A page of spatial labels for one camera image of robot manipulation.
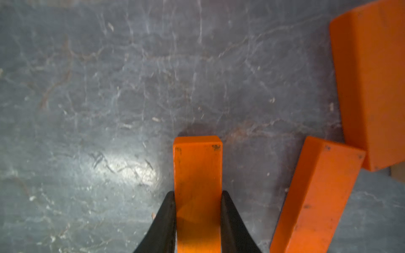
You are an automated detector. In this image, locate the tan long block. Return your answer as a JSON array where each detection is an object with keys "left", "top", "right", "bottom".
[{"left": 390, "top": 162, "right": 405, "bottom": 183}]

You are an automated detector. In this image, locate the orange block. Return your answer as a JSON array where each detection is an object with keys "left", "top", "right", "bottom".
[
  {"left": 330, "top": 1, "right": 405, "bottom": 171},
  {"left": 173, "top": 136, "right": 223, "bottom": 253},
  {"left": 270, "top": 137, "right": 366, "bottom": 253}
]

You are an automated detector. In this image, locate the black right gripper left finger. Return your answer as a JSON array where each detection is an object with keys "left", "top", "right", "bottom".
[{"left": 134, "top": 191, "right": 176, "bottom": 253}]

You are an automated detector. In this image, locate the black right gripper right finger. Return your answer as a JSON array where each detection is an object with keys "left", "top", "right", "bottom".
[{"left": 220, "top": 191, "right": 261, "bottom": 253}]

